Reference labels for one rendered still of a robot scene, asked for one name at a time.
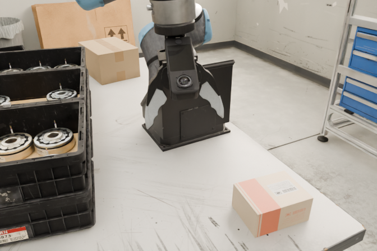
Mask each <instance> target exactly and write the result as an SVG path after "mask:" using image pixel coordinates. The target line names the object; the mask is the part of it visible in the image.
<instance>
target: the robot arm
mask: <svg viewBox="0 0 377 251"><path fill-rule="evenodd" d="M75 1H76V2H77V4H78V5H79V6H80V7H81V8H82V9H83V10H86V11H90V10H93V9H95V8H98V7H104V5H105V4H108V3H111V2H113V1H116V0H75ZM149 1H150V3H151V4H149V5H147V6H146V9H147V10H148V11H152V12H151V16H152V21H153V22H151V23H149V24H147V25H145V26H144V27H143V28H142V29H141V31H140V32H139V35H138V39H139V43H140V48H141V50H142V53H143V55H144V58H145V61H146V65H147V67H148V70H149V86H148V93H147V101H146V108H145V124H146V128H147V129H150V127H151V126H152V125H153V124H154V118H155V117H156V116H157V115H158V110H159V108H160V107H161V106H162V105H164V103H165V102H166V100H167V96H166V93H165V92H164V90H163V88H164V87H165V88H167V89H169V90H170V93H171V98H172V100H174V101H178V100H190V99H197V98H198V95H200V96H201V97H202V98H203V99H206V100H207V101H208V102H209V103H210V106H211V107H212V108H213V109H215V111H216V113H217V115H218V116H219V117H221V118H224V107H223V103H222V100H221V97H220V93H219V90H218V86H217V83H216V81H215V79H214V77H213V76H212V74H211V73H210V72H209V71H208V70H207V69H205V68H204V67H203V66H202V64H201V63H200V62H198V56H197V54H196V52H195V49H194V47H198V46H199V45H203V44H205V43H207V42H209V41H211V39H212V36H213V33H212V26H211V23H210V18H209V15H208V12H207V10H206V9H205V8H201V6H200V5H199V4H197V3H195V0H149ZM199 83H200V85H199Z"/></svg>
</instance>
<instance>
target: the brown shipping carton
mask: <svg viewBox="0 0 377 251"><path fill-rule="evenodd" d="M78 45H79V46H84V47H85V51H86V68H87V69H88V71H89V75H90V76H91V77H92V78H93V79H95V80H96V81H97V82H99V83H100V84H101V85H106V84H109V83H114V82H119V81H123V80H128V79H131V78H136V77H140V63H139V49H138V48H137V47H135V46H133V45H131V44H129V43H127V42H125V41H123V40H121V39H119V38H117V37H115V36H114V37H110V38H102V39H95V40H88V41H81V42H78Z"/></svg>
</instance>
